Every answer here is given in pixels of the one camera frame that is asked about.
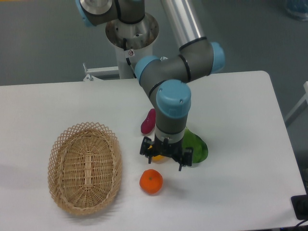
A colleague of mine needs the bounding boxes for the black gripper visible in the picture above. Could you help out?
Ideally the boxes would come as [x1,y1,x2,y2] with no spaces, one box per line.
[140,136,193,171]

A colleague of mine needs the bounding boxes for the orange mandarin fruit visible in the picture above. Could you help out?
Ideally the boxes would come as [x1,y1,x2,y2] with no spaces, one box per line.
[139,169,163,194]

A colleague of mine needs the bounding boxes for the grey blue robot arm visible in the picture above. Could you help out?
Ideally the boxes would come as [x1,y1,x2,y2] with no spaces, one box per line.
[76,0,225,167]

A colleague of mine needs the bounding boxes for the yellow mango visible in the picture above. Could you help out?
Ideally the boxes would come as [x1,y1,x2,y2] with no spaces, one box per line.
[147,145,165,162]

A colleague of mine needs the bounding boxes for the green bok choy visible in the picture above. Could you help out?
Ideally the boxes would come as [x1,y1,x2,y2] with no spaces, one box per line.
[182,128,208,164]

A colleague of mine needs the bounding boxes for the purple sweet potato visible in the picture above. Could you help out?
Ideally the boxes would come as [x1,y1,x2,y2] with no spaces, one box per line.
[141,108,156,134]

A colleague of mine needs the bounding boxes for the woven wicker basket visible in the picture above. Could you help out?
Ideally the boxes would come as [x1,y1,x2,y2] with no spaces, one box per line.
[48,122,122,216]

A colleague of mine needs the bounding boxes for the black device at table edge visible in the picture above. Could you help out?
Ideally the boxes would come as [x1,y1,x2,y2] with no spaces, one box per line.
[291,194,308,220]

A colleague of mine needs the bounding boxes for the blue object top right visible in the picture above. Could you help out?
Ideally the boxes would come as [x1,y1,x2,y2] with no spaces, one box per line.
[285,0,308,22]

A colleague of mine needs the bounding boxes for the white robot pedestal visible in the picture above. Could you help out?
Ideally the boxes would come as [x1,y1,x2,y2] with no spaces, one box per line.
[82,12,169,81]

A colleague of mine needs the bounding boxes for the black cable on pedestal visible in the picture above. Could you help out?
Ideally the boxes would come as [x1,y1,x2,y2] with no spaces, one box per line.
[123,38,139,79]

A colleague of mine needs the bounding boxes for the white metal frame right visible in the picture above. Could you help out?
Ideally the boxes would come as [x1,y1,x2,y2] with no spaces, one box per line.
[284,81,308,127]

